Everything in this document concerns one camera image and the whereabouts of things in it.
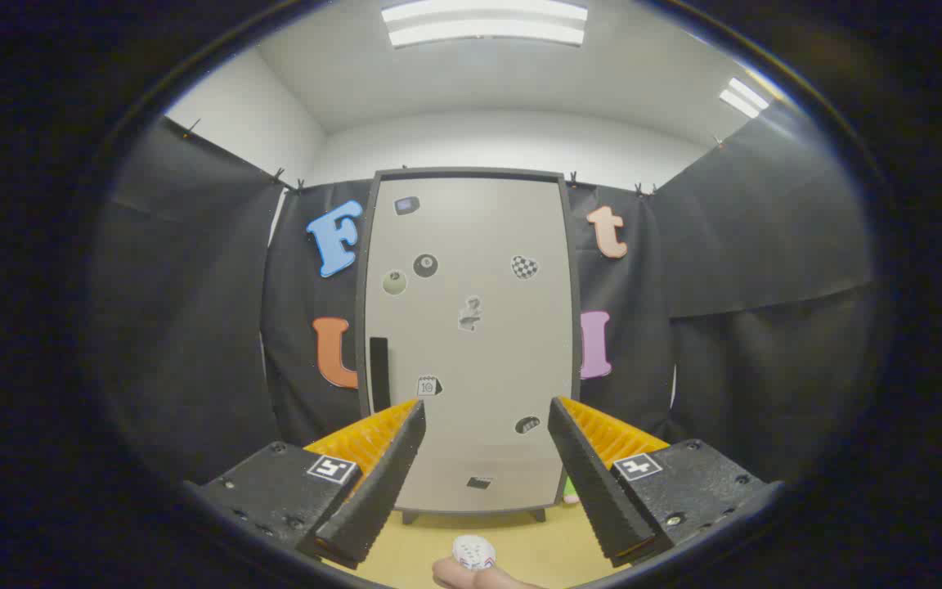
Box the black door handle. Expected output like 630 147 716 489
369 336 391 412

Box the large ceiling light panel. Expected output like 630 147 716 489
381 0 589 48

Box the grey shoe cabinet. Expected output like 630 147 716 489
355 168 585 524

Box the white sneaker shoe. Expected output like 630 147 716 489
452 535 497 571

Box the black backdrop cloth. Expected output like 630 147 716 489
91 102 877 483

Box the small ceiling light panel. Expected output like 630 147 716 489
719 78 770 119

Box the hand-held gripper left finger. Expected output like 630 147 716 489
185 398 427 571

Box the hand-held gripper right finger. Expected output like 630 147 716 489
547 397 783 568

